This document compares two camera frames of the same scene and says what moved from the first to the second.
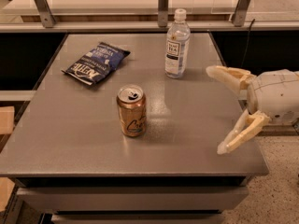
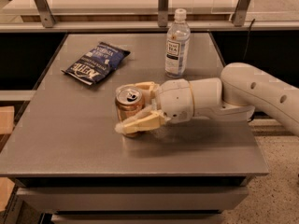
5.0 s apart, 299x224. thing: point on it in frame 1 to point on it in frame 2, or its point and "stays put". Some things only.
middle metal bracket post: [163, 5] stays put
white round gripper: [275, 95] to [174, 99]
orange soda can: [132, 107] stays put
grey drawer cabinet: [136, 200] stays put
